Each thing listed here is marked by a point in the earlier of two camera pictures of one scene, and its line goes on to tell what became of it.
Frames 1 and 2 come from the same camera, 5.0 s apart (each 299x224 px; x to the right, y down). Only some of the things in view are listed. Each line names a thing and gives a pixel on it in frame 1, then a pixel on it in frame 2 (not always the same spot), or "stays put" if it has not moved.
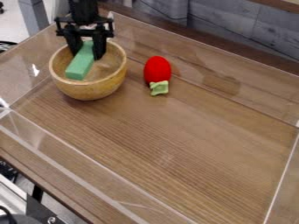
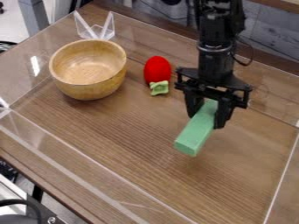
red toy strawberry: [156, 73] stays put
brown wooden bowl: [98, 86] stays put
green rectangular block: [82, 62] → [194, 136]
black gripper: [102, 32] → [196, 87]
